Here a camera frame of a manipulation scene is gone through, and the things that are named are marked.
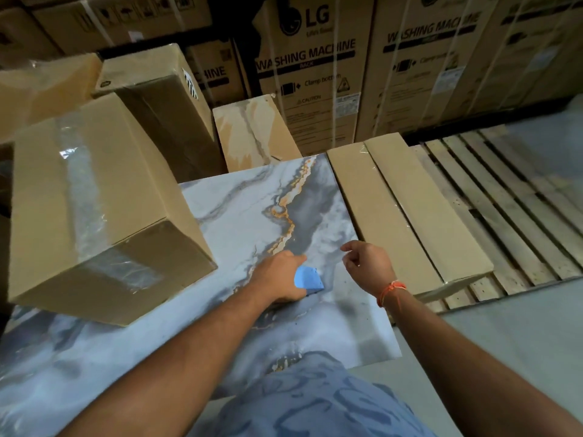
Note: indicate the person's left hand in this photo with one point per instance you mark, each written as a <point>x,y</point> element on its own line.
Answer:
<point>273,279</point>

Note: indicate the person's right hand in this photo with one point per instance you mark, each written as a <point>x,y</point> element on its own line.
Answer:
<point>371,268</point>

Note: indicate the person's right fingers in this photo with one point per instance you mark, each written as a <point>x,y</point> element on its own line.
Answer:
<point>353,246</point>

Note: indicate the person's left fingers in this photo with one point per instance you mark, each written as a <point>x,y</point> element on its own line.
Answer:
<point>291,258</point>

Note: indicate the blue plastic scraper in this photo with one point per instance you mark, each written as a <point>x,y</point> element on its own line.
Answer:
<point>309,278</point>

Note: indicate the person's left forearm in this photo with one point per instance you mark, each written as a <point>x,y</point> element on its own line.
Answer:
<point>182,364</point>

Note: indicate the person's right forearm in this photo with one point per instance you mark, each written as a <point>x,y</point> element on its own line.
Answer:
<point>455,364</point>

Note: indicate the long flat cardboard box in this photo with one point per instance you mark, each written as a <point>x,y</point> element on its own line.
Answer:
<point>428,209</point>
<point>382,222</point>

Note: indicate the orange thread wristband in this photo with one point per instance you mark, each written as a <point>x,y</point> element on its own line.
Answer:
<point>391,288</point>

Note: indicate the grey marble pattern panel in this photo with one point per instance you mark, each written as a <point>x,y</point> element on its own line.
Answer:
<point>237,209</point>

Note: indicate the beige marble pattern panel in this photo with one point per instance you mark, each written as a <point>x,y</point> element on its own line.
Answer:
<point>255,131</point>

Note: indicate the blue patterned shirt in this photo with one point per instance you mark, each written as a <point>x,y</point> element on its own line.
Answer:
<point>314,400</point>

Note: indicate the wooden pallet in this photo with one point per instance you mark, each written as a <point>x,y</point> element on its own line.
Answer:
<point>514,200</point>

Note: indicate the large taped cardboard box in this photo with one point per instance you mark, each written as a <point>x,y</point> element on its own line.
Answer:
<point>100,191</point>

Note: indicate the plastic wrapped cardboard box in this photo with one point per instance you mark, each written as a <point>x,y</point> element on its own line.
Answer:
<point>155,95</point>

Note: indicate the cardboard box with handling symbols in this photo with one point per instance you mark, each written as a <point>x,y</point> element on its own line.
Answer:
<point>123,15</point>

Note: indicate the plain brown cardboard box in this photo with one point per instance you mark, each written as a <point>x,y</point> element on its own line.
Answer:
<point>41,93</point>

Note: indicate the dim brown cardboard box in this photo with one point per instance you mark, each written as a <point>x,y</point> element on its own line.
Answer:
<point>25,34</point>

